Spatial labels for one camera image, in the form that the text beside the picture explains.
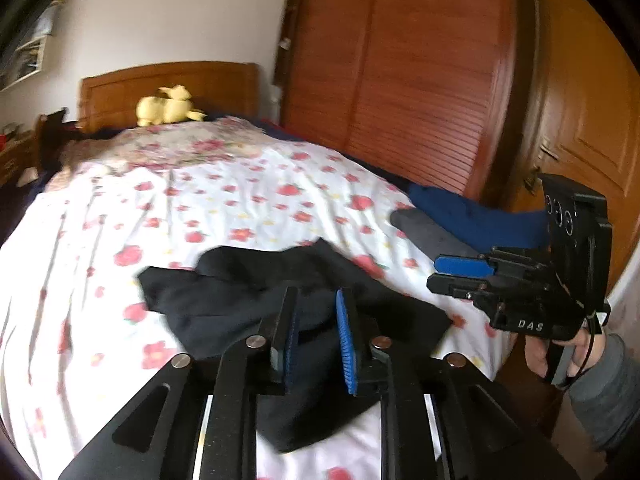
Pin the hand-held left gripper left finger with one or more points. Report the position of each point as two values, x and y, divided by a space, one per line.
290 340

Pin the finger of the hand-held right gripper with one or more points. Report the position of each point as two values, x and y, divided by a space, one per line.
460 265
450 285

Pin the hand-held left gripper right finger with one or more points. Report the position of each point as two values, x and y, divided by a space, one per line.
347 340

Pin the black coat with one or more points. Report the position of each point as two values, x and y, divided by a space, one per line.
240 280

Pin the person's right forearm grey sleeve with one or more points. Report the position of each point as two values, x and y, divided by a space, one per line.
610 395

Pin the wooden chair with dark clothes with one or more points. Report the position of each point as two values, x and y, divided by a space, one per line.
52 135

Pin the person's right hand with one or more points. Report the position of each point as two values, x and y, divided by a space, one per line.
536 355

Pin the grey cloth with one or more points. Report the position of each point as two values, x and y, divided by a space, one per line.
430 232

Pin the dark blue cloth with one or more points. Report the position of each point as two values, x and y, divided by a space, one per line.
475 220

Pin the wooden door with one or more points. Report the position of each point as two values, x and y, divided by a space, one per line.
590 100

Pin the white floral bed sheet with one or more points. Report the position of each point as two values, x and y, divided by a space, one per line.
150 210

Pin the wooden slatted wardrobe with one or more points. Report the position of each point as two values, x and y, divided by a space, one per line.
415 60

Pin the floral pillow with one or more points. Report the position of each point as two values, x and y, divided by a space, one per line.
165 150

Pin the yellow plush toy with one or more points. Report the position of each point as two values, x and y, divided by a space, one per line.
165 107

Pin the wooden headboard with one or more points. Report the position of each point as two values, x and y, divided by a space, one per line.
125 85

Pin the wooden cabinet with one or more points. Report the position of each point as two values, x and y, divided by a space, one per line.
12 160

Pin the white wall shelf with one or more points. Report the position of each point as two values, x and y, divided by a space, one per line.
27 55

